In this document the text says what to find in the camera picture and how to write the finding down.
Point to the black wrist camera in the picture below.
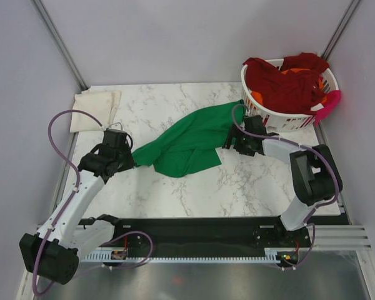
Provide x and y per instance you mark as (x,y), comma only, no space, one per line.
(114,138)
(254,125)

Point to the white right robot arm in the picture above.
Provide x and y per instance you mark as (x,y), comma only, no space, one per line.
(315,177)

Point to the white slotted cable duct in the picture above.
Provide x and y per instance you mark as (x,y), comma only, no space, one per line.
(173,254)

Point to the pink t shirt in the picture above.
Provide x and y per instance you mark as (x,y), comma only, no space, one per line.
(329,103)

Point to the left aluminium corner post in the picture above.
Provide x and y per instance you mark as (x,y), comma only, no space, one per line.
(55,35)

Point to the green t shirt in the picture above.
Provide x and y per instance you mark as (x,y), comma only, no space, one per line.
(189,145)

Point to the aluminium frame rail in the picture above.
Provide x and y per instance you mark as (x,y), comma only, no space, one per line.
(340,239)

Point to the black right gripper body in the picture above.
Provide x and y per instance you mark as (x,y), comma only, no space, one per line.
(242,144)

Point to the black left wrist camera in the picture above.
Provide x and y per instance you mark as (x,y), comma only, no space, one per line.
(114,138)

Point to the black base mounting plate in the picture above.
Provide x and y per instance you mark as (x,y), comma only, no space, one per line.
(129,229)

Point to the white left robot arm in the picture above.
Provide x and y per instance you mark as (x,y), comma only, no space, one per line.
(55,250)

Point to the dark red t shirt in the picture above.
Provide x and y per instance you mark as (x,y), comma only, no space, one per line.
(303,60)

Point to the aluminium corner post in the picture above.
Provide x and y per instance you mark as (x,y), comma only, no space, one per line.
(341,28)
(55,35)

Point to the white plastic laundry basket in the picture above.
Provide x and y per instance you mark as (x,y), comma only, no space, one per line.
(282,122)

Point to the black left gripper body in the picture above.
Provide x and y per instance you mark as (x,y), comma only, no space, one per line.
(125,159)

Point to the cream folded t shirt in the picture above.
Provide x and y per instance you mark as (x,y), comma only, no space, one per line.
(102,105)

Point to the right aluminium corner post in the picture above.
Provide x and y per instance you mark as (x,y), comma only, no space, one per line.
(341,28)

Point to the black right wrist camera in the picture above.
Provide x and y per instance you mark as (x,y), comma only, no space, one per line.
(254,125)

